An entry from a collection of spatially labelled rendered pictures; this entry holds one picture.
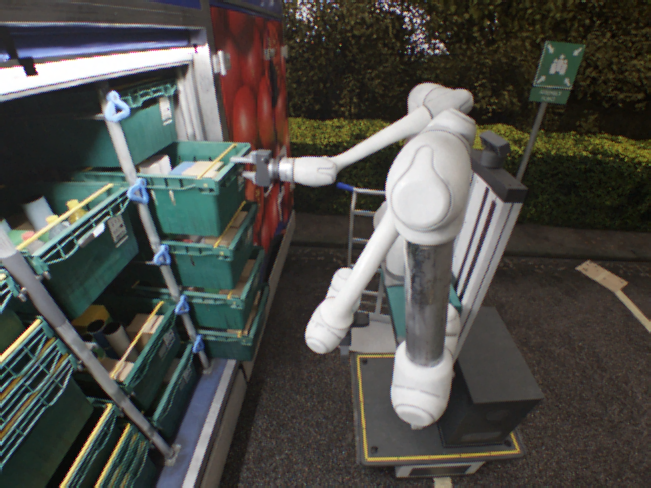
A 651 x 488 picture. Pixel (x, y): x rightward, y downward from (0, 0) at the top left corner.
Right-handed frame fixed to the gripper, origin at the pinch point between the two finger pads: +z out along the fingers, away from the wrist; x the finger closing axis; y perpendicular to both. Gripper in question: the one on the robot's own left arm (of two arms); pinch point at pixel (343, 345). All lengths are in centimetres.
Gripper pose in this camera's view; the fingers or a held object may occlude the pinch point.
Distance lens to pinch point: 126.3
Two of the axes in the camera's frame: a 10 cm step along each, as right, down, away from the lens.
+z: 0.0, 8.2, 5.8
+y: -10.0, 0.0, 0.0
